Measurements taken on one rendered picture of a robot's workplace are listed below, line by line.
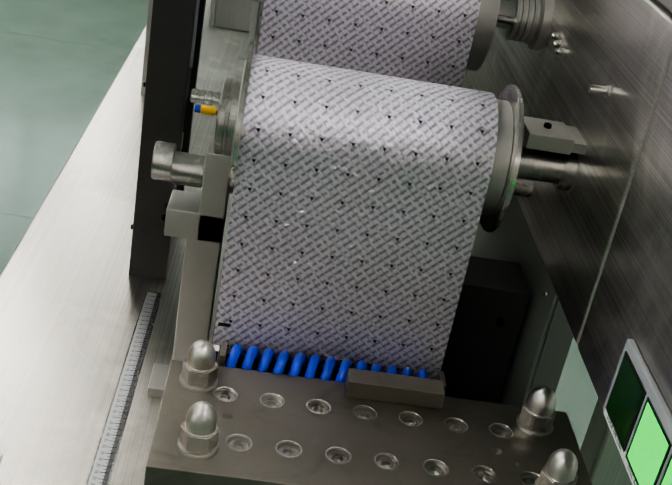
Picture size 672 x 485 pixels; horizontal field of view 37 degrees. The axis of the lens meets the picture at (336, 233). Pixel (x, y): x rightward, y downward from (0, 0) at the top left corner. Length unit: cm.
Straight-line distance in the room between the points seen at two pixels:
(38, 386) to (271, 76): 46
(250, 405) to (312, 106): 28
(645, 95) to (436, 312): 30
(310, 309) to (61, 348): 36
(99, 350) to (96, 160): 55
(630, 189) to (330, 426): 34
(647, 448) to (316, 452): 30
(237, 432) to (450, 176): 30
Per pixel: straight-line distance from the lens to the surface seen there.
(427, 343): 104
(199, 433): 89
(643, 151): 87
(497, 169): 97
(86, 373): 121
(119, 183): 166
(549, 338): 108
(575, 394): 308
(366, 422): 97
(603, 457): 134
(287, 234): 98
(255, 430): 94
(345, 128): 94
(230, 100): 97
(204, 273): 109
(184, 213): 106
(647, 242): 83
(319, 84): 95
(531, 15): 122
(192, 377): 97
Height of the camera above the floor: 160
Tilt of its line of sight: 26 degrees down
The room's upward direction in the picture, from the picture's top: 11 degrees clockwise
